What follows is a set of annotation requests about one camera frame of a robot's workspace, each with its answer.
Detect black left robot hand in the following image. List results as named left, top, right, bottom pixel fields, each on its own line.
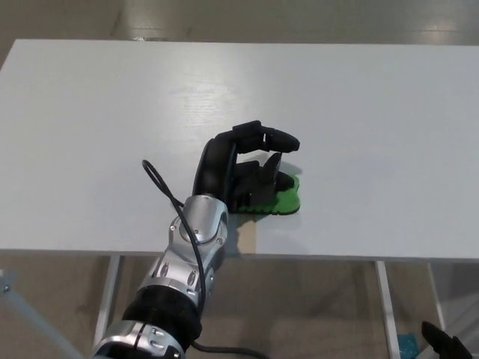
left=190, top=120, right=302, bottom=215

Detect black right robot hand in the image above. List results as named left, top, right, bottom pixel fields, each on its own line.
left=421, top=320, right=474, bottom=359

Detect green whiteboard eraser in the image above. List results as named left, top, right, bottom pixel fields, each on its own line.
left=234, top=173, right=302, bottom=217

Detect grey metal stand beam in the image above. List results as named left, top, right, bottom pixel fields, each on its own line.
left=0, top=267, right=93, bottom=359
left=418, top=298, right=479, bottom=359

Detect teal textured object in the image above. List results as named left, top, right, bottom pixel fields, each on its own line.
left=397, top=331, right=418, bottom=359

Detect white table leg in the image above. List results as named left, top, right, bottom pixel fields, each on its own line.
left=375, top=260, right=400, bottom=359
left=426, top=263, right=448, bottom=331
left=93, top=256, right=123, bottom=347

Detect beige tape strip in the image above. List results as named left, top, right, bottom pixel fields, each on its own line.
left=239, top=220, right=259, bottom=254

